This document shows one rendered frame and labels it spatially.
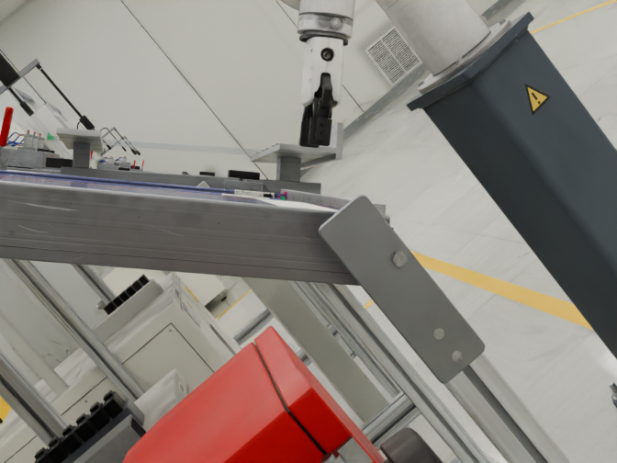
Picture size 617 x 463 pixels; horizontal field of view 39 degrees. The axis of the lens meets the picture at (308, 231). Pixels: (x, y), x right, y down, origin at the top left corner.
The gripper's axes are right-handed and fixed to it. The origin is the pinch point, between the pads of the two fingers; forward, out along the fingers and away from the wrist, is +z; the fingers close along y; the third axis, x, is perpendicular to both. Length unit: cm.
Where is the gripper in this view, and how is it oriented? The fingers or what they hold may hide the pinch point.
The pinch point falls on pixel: (314, 140)
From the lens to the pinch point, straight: 135.0
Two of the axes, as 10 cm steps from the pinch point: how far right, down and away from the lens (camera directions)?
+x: -9.8, -0.9, -1.6
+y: -1.5, -0.7, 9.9
